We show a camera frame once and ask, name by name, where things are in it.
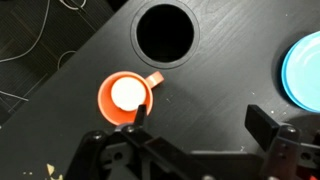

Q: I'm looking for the cream paper scrap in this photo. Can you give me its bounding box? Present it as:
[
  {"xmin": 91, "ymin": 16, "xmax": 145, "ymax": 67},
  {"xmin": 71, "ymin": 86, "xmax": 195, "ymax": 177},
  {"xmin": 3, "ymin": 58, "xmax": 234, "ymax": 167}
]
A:
[{"xmin": 46, "ymin": 164, "xmax": 64, "ymax": 180}]

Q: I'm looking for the small orange cup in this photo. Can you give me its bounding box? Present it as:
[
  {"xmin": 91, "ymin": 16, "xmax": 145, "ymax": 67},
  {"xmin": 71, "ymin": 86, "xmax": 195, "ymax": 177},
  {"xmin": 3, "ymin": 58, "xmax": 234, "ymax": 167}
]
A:
[{"xmin": 97, "ymin": 71, "xmax": 164, "ymax": 126}]

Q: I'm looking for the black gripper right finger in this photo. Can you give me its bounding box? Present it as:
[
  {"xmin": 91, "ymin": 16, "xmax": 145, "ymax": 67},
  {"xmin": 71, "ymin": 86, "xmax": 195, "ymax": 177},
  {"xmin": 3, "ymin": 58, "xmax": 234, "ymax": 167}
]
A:
[{"xmin": 245, "ymin": 104, "xmax": 280, "ymax": 151}]

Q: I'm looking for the blue round plate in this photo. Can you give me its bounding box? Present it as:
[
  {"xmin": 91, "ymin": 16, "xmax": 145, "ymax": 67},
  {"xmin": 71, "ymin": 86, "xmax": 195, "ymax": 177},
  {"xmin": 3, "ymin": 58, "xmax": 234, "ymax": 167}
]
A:
[{"xmin": 281, "ymin": 32, "xmax": 320, "ymax": 113}]

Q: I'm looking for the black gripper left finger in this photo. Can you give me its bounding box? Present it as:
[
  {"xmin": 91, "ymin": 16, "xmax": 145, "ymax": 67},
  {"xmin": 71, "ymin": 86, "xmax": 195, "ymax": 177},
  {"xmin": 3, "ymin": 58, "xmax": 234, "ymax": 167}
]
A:
[{"xmin": 134, "ymin": 104, "xmax": 147, "ymax": 128}]

